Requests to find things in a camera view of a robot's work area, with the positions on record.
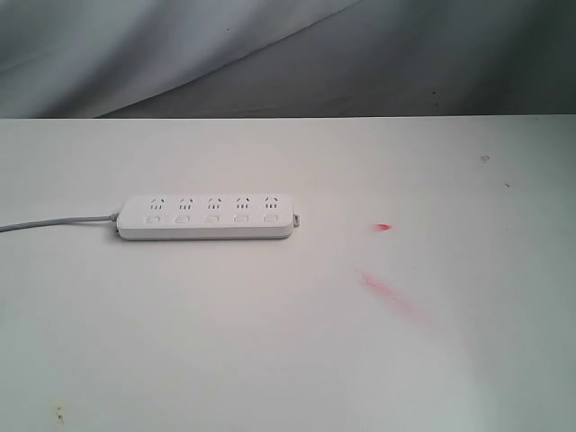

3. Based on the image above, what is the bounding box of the white five-outlet power strip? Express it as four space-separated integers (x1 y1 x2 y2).
116 193 300 241

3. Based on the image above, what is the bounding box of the grey backdrop cloth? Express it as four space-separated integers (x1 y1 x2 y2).
1 1 575 118

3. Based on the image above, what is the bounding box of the grey power strip cord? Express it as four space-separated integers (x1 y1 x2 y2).
0 214 120 233

